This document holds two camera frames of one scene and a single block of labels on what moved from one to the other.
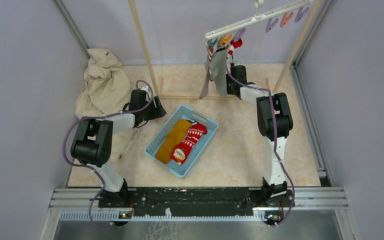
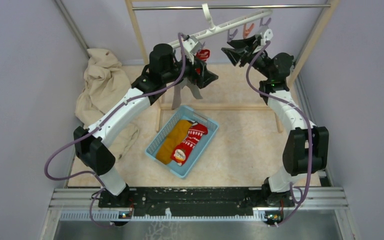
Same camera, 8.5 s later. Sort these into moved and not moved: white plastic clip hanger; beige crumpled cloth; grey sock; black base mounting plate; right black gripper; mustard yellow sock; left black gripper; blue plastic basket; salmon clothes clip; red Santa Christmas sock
Moved: left black gripper; salmon clothes clip; right black gripper; white plastic clip hanger; grey sock
Not moved: mustard yellow sock; black base mounting plate; red Santa Christmas sock; blue plastic basket; beige crumpled cloth
